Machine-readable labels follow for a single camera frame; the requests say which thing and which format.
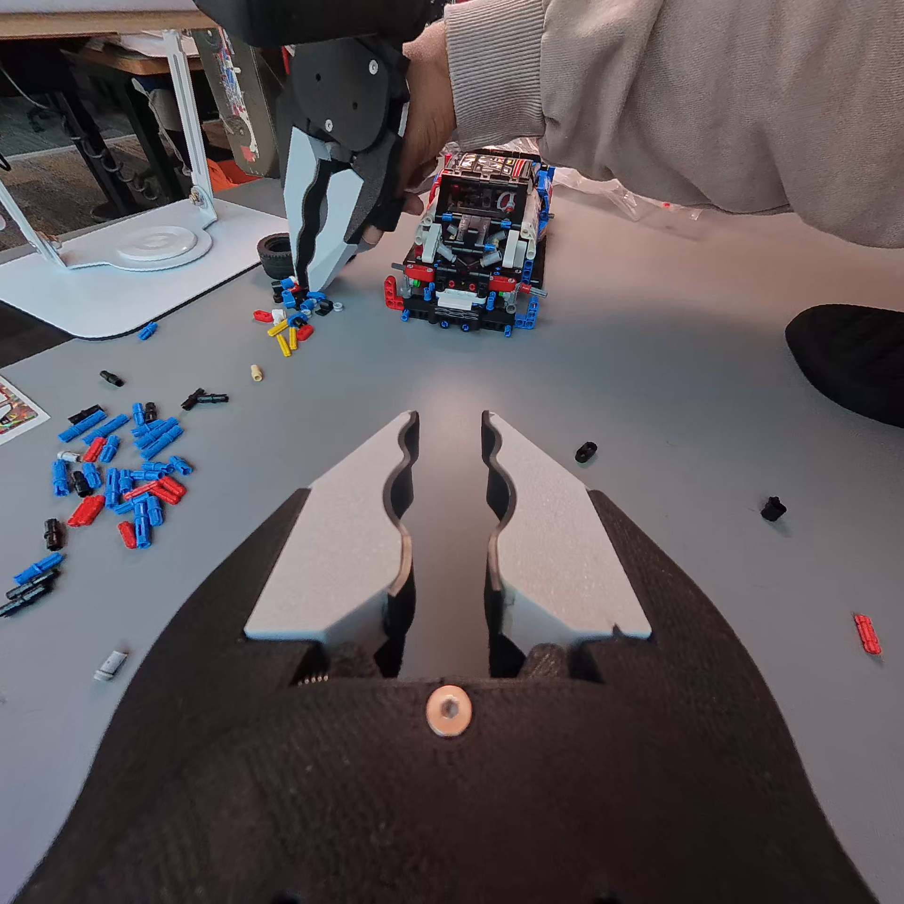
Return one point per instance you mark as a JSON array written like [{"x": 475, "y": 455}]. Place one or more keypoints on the toy brick race car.
[{"x": 470, "y": 233}]

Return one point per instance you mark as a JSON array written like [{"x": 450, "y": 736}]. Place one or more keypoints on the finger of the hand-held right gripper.
[
  {"x": 300, "y": 176},
  {"x": 335, "y": 226}
]

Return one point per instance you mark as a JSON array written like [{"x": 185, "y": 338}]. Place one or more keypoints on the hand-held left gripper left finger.
[{"x": 332, "y": 551}]

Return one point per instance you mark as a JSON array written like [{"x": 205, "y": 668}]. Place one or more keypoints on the clear plastic bag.
[{"x": 621, "y": 194}]

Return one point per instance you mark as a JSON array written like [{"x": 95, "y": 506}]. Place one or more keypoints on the sticker sheet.
[{"x": 18, "y": 417}]

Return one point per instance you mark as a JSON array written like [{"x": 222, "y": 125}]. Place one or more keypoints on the black toy tyre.
[{"x": 275, "y": 255}]

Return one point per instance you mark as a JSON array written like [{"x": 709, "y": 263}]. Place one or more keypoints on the black long connector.
[{"x": 205, "y": 399}]

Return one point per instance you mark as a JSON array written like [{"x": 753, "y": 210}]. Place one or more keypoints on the orange object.
[{"x": 227, "y": 175}]

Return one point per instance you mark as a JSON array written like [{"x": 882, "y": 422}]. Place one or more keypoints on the person's right hand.
[{"x": 427, "y": 106}]

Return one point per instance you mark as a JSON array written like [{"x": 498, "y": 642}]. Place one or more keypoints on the black printed toy set box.
[{"x": 233, "y": 106}]

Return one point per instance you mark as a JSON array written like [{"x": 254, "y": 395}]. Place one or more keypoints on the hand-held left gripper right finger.
[{"x": 558, "y": 551}]

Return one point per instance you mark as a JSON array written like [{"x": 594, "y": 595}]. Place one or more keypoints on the black round bush piece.
[{"x": 585, "y": 451}]

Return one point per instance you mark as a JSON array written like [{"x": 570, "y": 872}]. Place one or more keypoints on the pile of blue pins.
[{"x": 159, "y": 434}]

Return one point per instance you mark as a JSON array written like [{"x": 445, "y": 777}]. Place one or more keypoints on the pile of mixed small bricks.
[{"x": 293, "y": 325}]

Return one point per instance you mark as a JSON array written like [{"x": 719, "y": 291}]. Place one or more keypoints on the person's right forearm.
[{"x": 671, "y": 106}]

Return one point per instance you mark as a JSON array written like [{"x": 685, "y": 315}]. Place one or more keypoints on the grey desk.
[{"x": 671, "y": 367}]

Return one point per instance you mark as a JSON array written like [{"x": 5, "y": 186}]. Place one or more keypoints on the black cloth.
[{"x": 854, "y": 360}]

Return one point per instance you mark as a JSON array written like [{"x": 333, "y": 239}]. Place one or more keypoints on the light grey pin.
[{"x": 111, "y": 664}]

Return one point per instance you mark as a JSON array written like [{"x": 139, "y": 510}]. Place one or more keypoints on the black pin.
[{"x": 111, "y": 378}]

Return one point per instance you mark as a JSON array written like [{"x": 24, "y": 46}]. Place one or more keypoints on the red connector piece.
[{"x": 866, "y": 633}]

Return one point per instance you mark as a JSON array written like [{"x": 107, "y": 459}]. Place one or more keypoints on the black flanged bush piece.
[{"x": 773, "y": 508}]

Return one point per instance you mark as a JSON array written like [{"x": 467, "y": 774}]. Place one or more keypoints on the white book stand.
[{"x": 92, "y": 296}]

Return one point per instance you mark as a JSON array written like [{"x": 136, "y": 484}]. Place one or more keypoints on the wooden table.
[{"x": 141, "y": 62}]

